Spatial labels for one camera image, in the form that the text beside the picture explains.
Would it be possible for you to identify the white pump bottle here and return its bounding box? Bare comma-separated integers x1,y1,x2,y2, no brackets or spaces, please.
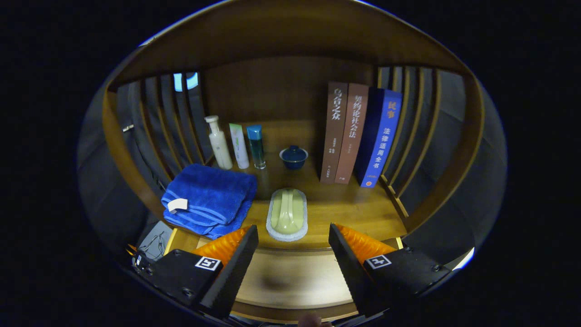
204,115,233,170

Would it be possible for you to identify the blue folded towel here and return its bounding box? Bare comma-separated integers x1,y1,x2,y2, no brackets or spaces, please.
161,163,258,240

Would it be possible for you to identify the wooden cabinet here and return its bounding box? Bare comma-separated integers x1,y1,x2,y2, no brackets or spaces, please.
101,0,486,255

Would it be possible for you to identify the blue lidded teacup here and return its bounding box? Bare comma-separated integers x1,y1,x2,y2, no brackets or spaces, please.
279,145,309,171

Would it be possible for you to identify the wooden drawer with black knob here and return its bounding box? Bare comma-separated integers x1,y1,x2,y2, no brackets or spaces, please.
163,226,405,325

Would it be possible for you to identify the wooden countertop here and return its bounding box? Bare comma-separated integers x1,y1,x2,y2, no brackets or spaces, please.
159,119,409,251

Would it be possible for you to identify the blue book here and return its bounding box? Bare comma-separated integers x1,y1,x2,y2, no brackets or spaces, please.
354,88,403,188

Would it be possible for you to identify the light brown book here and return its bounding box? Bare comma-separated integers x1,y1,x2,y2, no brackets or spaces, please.
335,83,369,184

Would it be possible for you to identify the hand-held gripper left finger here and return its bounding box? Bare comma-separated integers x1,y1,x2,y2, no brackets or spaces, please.
132,224,259,320

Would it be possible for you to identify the teal capped bottle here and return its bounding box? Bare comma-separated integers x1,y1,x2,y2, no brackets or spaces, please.
246,125,267,170

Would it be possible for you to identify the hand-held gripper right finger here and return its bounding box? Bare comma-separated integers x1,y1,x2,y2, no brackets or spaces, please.
328,223,454,318

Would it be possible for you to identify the white green tube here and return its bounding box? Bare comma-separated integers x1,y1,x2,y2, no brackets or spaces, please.
229,123,250,170

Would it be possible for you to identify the green scrub brush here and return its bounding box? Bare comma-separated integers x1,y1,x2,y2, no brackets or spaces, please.
266,188,309,242

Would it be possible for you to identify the dark brown book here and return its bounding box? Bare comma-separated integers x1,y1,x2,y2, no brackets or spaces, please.
320,82,349,184

